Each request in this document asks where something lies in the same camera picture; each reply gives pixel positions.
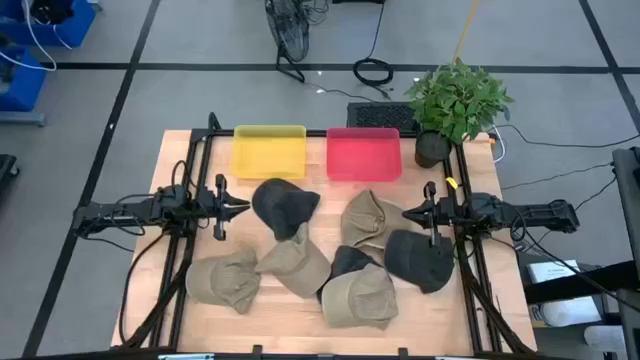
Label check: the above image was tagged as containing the white booklet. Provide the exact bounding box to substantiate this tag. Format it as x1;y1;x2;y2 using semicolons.
527;258;582;285

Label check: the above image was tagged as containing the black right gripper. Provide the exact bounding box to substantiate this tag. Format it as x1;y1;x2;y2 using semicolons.
402;180;458;249

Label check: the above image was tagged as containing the yellow translucent plastic bin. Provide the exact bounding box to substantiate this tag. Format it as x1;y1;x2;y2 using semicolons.
230;124;308;181

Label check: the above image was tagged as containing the black plant pot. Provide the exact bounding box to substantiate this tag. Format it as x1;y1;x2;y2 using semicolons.
413;129;454;170

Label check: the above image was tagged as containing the yellow hanging cable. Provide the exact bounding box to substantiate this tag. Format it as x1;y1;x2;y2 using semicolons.
451;0;480;65

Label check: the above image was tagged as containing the khaki baseball cap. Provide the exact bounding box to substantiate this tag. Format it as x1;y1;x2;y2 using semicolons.
184;244;262;316
320;263;400;331
339;188;416;264
254;222;333;300

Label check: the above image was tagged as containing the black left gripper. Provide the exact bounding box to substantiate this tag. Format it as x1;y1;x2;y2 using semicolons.
197;173;252;242

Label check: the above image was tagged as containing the green leafy potted plant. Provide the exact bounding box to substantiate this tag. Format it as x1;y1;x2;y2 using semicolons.
403;57;515;146

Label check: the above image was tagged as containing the red translucent plastic bin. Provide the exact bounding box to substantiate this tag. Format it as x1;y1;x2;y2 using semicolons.
325;127;404;183

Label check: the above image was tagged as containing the coiled black floor cable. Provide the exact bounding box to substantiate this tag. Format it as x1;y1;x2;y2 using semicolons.
352;0;396;87

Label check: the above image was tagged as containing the black floor fan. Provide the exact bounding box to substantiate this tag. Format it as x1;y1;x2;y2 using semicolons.
263;0;312;84

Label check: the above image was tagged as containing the blue cart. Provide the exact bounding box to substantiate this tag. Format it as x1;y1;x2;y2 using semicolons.
0;47;49;126
0;0;97;50

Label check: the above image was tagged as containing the black floor vent grate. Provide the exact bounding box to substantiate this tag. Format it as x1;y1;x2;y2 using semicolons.
346;101;419;132

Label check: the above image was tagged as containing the black baseball cap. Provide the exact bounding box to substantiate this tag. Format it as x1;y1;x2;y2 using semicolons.
383;229;456;295
251;177;322;242
316;244;384;305

